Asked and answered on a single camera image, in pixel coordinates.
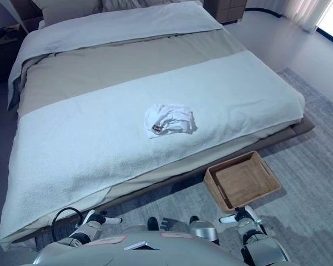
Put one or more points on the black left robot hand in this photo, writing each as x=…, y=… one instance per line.
x=95, y=217

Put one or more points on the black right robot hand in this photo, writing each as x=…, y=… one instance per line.
x=242, y=214

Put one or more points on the white printed garment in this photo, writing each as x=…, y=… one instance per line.
x=173, y=119

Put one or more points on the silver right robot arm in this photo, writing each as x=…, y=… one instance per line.
x=262, y=246

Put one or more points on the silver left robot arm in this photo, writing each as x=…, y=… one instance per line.
x=81, y=234

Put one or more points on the wooden storage basket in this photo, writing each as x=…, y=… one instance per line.
x=244, y=183

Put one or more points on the bed with white blanket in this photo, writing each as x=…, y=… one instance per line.
x=105, y=144

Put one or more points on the light blue bed sheet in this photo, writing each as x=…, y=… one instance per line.
x=100, y=30

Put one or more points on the right robot leg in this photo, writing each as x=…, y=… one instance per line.
x=204, y=231

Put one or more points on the robot leg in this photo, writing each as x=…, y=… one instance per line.
x=152, y=224
x=204, y=231

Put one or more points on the left robot leg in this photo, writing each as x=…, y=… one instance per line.
x=152, y=224

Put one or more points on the silver robot torso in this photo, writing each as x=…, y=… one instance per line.
x=144, y=250

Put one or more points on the grey striped rug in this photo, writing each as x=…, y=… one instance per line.
x=302, y=194

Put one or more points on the beige duvet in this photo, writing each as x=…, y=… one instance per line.
x=105, y=72

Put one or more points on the dark bedside table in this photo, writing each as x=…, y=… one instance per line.
x=1, y=47

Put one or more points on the brown wooden dresser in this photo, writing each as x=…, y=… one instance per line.
x=224, y=9

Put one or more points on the plain grey pillow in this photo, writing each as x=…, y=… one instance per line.
x=69, y=9

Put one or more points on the white sheer curtain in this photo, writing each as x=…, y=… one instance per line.
x=302, y=12

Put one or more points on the brown bed frame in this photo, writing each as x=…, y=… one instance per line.
x=303, y=127

